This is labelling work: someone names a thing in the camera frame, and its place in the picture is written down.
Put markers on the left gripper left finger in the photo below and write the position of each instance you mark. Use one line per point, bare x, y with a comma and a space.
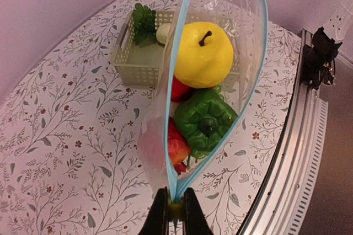
156, 222

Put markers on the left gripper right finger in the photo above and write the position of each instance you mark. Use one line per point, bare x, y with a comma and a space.
194, 222

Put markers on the red toy apple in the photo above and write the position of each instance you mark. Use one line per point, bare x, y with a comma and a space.
178, 147

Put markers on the yellow toy apple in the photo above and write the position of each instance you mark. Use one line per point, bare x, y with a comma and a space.
205, 55

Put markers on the clear zip top bag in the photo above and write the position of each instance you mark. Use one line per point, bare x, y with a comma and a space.
250, 19

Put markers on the green toy grapes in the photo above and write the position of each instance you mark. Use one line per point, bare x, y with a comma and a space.
144, 22

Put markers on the green toy vegetable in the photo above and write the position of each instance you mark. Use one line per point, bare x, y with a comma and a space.
204, 119

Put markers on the beige perforated plastic basket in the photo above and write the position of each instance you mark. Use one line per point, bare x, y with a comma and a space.
139, 65

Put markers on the red toy pepper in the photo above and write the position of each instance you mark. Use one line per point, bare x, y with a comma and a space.
180, 92

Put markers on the floral table mat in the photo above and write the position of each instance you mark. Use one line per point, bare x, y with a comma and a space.
69, 138

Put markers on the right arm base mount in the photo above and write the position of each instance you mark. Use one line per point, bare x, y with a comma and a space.
319, 60

